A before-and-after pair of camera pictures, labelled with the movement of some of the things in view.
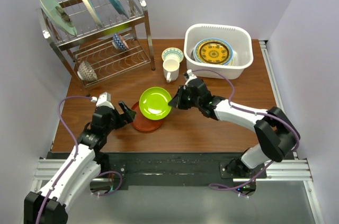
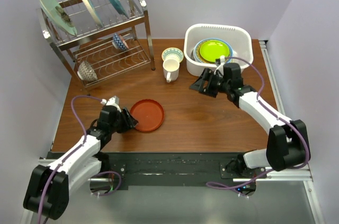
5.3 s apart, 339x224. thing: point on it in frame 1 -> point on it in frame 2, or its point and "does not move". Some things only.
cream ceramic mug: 171,67 does not move
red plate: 143,124 does not move
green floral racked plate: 55,12 does not move
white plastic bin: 239,36 does not move
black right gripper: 177,101 -> 207,75
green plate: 153,103 -> 212,50
